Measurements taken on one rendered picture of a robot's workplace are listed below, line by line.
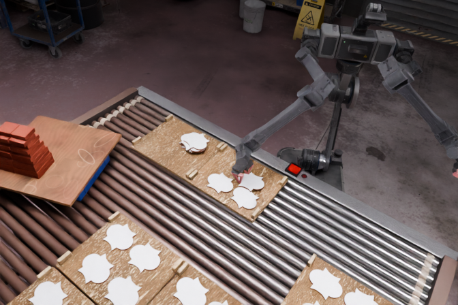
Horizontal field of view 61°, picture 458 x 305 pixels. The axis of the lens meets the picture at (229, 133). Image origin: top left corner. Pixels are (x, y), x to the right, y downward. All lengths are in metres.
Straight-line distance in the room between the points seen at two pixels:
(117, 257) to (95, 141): 0.66
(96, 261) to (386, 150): 2.95
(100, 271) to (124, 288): 0.13
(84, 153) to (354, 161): 2.47
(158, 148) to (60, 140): 0.51
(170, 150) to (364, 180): 1.97
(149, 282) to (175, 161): 0.70
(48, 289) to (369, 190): 2.61
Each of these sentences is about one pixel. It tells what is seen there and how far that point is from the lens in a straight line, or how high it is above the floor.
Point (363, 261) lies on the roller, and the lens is 1.92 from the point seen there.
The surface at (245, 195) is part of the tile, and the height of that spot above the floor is 0.95.
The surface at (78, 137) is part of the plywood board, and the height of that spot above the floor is 1.04.
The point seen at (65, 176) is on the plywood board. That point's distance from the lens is 1.99.
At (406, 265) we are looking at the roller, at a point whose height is 0.91.
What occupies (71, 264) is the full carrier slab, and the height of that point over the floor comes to 0.94.
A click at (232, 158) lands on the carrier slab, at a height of 0.94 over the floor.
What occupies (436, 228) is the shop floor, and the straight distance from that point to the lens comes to 3.53.
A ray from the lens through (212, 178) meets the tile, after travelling 2.02.
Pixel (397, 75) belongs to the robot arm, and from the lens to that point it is 1.82.
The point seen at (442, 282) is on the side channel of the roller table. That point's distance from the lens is 1.98.
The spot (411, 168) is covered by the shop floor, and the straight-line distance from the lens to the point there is 3.92.
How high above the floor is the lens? 2.44
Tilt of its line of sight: 41 degrees down
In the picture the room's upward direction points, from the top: 5 degrees clockwise
